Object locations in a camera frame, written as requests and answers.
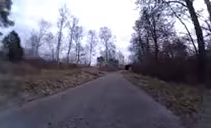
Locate brown leafless hedge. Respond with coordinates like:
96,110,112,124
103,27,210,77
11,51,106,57
130,54,211,88

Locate distant building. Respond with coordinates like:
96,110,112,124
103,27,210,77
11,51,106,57
96,56,121,72

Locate dry grass verge with slope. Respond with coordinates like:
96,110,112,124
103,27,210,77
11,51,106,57
0,54,107,113

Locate dark conifer branches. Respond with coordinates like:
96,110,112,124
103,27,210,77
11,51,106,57
0,0,15,36

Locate row of bare birch trees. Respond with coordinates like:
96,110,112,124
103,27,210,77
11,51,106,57
26,3,126,67

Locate row of dark bare trees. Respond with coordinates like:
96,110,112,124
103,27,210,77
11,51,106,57
128,0,211,88

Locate grey asphalt road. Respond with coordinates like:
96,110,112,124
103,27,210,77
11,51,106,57
0,71,187,128

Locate grass verge with dead leaves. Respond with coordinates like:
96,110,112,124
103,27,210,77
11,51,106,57
120,71,211,128

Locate dark evergreen tree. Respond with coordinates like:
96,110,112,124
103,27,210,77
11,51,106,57
2,30,25,62

